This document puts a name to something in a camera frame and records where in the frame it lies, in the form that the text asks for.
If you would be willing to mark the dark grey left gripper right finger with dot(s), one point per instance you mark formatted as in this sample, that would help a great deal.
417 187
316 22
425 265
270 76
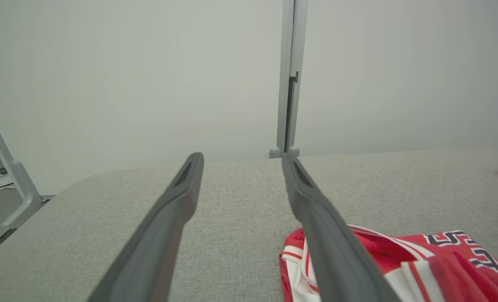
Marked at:
332 251

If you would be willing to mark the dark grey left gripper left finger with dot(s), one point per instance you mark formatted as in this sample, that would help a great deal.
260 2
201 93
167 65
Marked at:
165 235

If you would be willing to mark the red jersey shirt white trim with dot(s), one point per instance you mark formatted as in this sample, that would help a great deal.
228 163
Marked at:
441 272

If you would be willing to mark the grey metal frame leg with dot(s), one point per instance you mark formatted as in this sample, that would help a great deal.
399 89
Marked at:
20 184

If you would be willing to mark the grey partition frame post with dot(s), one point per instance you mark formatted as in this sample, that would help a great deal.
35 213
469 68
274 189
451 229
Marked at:
291 50

